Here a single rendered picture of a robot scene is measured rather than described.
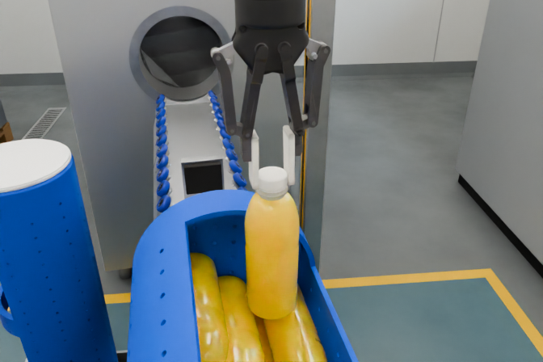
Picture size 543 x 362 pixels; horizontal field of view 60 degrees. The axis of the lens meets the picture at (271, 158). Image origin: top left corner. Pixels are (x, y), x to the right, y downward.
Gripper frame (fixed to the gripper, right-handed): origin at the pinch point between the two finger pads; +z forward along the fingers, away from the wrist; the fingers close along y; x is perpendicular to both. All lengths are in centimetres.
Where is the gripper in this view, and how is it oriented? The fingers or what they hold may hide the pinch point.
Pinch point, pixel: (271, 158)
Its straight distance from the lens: 58.5
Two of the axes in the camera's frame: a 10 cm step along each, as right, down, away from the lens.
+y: -9.8, 1.1, -1.9
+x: 2.2, 4.5, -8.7
